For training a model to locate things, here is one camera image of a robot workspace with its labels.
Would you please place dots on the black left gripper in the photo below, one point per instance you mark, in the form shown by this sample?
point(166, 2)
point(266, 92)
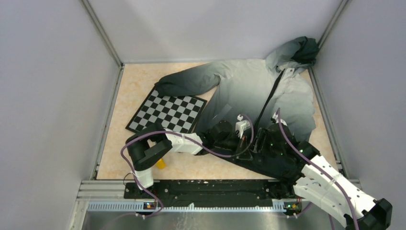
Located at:
point(241, 143)

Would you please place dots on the grey cable duct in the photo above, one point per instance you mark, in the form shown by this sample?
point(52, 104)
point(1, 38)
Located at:
point(137, 206)

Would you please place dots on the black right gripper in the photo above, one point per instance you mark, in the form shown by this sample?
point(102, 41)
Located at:
point(263, 135)

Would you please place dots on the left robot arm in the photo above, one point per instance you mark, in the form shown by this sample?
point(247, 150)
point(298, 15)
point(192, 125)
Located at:
point(148, 146)

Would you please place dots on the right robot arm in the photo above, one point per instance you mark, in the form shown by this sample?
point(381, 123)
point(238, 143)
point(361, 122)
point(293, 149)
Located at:
point(299, 164)

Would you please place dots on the black white checkerboard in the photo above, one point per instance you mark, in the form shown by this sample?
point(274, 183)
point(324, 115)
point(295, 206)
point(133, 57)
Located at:
point(176, 115)

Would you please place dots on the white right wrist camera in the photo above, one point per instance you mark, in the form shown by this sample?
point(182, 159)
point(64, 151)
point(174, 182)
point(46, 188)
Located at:
point(275, 119)

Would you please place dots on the yellow block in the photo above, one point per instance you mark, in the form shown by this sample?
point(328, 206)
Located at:
point(160, 164)

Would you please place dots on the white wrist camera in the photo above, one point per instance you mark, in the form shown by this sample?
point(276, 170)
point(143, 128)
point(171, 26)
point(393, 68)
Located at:
point(275, 119)
point(243, 123)

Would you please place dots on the grey gradient hooded jacket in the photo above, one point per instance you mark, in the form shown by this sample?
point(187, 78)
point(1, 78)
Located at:
point(255, 87)

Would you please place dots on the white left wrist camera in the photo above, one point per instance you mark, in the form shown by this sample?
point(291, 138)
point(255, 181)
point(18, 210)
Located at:
point(243, 123)

